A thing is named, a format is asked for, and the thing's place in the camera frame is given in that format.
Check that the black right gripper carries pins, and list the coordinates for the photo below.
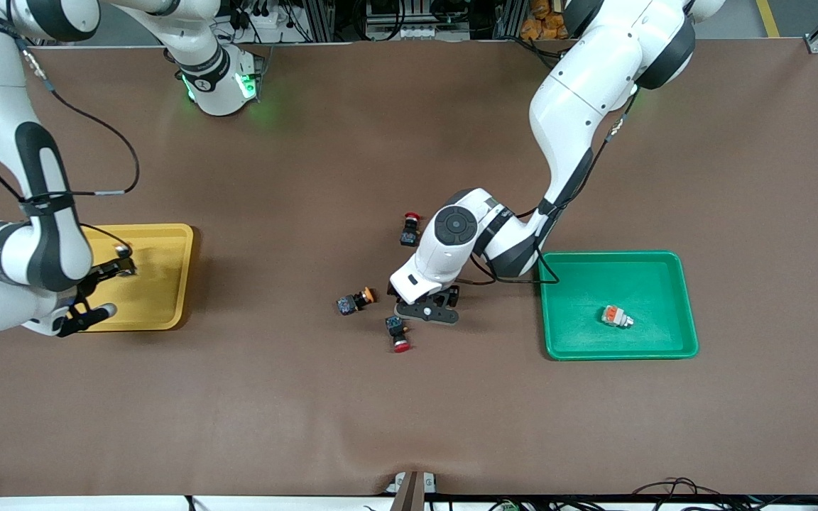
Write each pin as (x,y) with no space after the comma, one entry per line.
(99,274)

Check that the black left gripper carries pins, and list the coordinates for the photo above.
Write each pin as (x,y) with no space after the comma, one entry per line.
(453,296)

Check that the green button orange contact block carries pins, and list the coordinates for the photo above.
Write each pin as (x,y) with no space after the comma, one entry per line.
(613,314)

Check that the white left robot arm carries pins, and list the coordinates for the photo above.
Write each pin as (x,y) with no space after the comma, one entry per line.
(579,99)

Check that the yellow plastic tray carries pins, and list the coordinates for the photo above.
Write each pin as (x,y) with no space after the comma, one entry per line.
(167,284)

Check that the red mushroom push button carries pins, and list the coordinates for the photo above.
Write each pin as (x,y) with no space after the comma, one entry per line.
(395,325)
(407,236)

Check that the green plastic tray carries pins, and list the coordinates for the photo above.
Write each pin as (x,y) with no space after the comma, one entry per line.
(579,333)

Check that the brown table mat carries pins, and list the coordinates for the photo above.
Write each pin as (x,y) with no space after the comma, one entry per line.
(409,426)

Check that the metal table clamp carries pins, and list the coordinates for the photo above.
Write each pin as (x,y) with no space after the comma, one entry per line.
(409,493)

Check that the green terminal connector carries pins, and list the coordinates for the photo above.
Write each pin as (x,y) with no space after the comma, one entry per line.
(506,506)

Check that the white power strip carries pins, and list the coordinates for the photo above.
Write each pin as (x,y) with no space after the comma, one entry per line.
(416,32)

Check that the orange bagged items pile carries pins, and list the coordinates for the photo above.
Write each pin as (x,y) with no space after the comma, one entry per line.
(540,21)

